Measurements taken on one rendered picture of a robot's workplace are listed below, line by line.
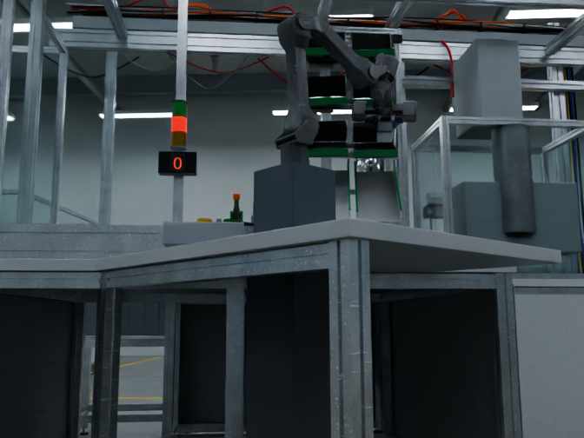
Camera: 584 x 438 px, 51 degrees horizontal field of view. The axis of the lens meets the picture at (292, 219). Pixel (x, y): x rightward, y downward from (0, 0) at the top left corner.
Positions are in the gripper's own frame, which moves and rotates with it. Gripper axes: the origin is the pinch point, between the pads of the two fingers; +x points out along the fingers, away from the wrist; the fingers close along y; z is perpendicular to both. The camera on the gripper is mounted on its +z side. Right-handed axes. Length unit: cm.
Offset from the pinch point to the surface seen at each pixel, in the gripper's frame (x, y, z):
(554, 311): 93, -59, -24
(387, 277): -0.1, -5.7, -49.5
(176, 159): 1, 65, -15
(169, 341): 110, 107, -51
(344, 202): 9.3, 10.9, -23.1
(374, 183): 18.3, 4.0, -11.6
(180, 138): 0, 65, -8
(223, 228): -17, 36, -46
